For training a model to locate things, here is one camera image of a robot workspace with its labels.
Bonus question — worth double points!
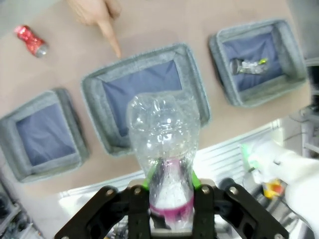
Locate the crushed black can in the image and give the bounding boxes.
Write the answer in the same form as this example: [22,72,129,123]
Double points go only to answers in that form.
[229,57,270,76]

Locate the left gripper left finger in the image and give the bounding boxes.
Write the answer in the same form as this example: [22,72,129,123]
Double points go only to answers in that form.
[53,161,160,239]

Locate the crushed red can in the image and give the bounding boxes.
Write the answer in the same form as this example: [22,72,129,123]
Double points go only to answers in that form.
[13,24,50,59]

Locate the grey fabric basket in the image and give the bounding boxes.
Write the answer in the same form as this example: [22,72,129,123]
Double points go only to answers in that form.
[208,17,309,108]
[80,42,212,158]
[0,87,91,184]

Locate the clear bottle with pink label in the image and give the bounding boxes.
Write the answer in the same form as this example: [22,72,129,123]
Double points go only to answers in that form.
[126,94,200,230]

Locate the person's right hand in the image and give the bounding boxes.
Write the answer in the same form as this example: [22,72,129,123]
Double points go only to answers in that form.
[66,0,123,60]

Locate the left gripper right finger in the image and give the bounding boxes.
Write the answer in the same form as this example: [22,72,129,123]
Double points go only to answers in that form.
[190,171,290,239]

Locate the yellow emergency stop button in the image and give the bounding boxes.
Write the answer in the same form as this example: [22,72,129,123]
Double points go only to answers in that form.
[261,180,285,200]

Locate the slatted aluminium base plate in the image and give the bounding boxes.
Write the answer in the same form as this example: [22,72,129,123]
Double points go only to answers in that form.
[56,119,285,239]

